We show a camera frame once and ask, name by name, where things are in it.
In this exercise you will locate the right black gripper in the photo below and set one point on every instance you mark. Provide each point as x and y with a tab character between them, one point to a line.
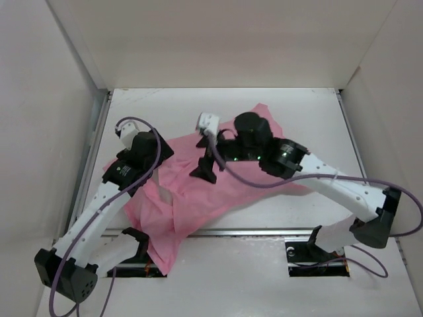
205	168

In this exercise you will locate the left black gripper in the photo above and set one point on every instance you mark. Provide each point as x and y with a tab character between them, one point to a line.
166	154

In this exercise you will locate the pink pillowcase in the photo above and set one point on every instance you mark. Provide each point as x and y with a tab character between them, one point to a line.
196	202

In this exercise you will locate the white pillow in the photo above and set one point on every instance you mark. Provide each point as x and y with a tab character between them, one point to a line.
165	195

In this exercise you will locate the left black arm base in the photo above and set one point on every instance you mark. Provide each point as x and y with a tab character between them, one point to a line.
145	261

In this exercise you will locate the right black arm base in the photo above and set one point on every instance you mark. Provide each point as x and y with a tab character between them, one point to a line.
305	252

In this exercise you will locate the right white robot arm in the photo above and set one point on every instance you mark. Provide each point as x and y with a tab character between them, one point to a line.
372	209

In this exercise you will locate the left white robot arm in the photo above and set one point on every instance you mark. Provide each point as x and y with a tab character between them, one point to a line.
74	264

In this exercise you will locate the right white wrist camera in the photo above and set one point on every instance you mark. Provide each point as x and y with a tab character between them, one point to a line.
208	126

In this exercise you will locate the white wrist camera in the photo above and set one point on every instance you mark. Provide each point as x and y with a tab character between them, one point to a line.
208	126
127	132

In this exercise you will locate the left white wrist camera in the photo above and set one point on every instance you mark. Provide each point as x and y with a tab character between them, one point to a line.
127	132

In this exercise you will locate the front aluminium rail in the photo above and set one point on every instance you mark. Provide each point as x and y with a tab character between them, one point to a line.
250	232

